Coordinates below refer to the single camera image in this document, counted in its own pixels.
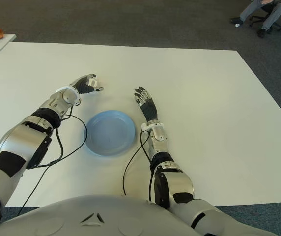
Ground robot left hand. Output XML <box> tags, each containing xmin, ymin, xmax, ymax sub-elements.
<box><xmin>68</xmin><ymin>73</ymin><xmax>105</xmax><ymax>96</ymax></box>

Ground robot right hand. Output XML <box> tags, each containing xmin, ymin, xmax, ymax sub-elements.
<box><xmin>133</xmin><ymin>86</ymin><xmax>160</xmax><ymax>122</ymax></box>

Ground blue round plate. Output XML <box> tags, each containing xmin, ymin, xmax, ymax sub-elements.
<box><xmin>84</xmin><ymin>110</ymin><xmax>137</xmax><ymax>157</ymax></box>

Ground grey robot torso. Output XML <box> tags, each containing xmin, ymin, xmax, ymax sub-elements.
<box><xmin>0</xmin><ymin>194</ymin><xmax>202</xmax><ymax>236</ymax></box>

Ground black office chair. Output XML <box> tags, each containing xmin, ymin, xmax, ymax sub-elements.
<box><xmin>250</xmin><ymin>0</ymin><xmax>281</xmax><ymax>32</ymax></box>

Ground seated person grey trousers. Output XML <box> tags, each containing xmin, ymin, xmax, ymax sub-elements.
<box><xmin>230</xmin><ymin>0</ymin><xmax>281</xmax><ymax>38</ymax></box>

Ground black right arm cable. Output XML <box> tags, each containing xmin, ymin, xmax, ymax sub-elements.
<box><xmin>122</xmin><ymin>129</ymin><xmax>156</xmax><ymax>204</ymax></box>

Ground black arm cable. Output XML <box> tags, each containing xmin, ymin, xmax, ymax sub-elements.
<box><xmin>122</xmin><ymin>129</ymin><xmax>156</xmax><ymax>204</ymax></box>
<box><xmin>16</xmin><ymin>105</ymin><xmax>88</xmax><ymax>218</ymax></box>

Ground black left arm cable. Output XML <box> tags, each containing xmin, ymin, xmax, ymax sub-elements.
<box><xmin>16</xmin><ymin>105</ymin><xmax>88</xmax><ymax>218</ymax></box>

